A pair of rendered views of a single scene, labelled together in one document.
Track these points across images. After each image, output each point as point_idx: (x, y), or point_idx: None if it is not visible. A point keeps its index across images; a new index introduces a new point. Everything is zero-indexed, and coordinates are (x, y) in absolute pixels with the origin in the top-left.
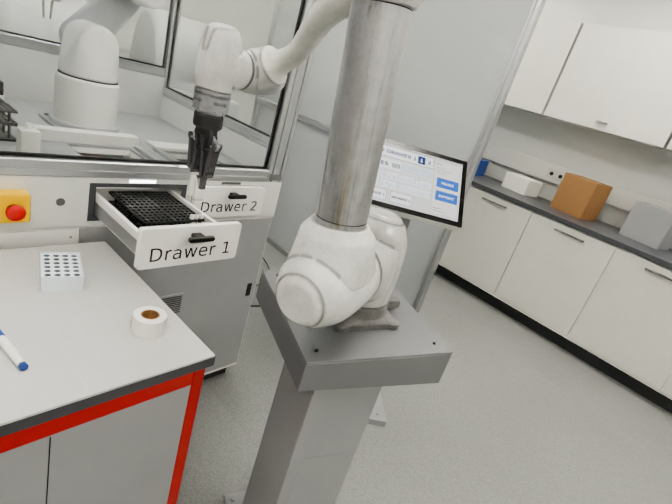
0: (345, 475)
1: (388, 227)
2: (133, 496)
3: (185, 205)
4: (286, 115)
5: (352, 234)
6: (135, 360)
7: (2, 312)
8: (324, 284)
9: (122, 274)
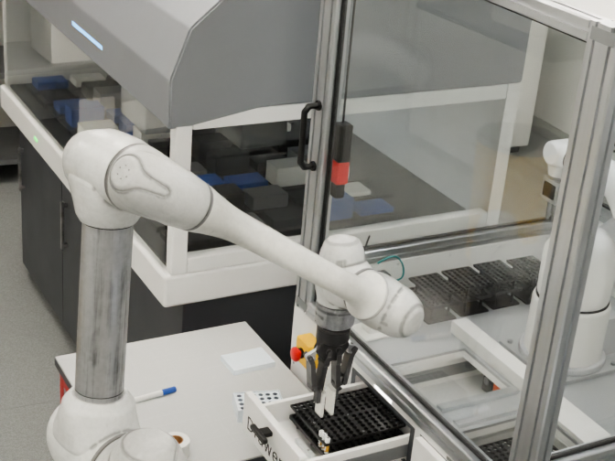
0: None
1: (119, 441)
2: None
3: (364, 434)
4: (525, 411)
5: (70, 391)
6: None
7: (199, 392)
8: (53, 412)
9: None
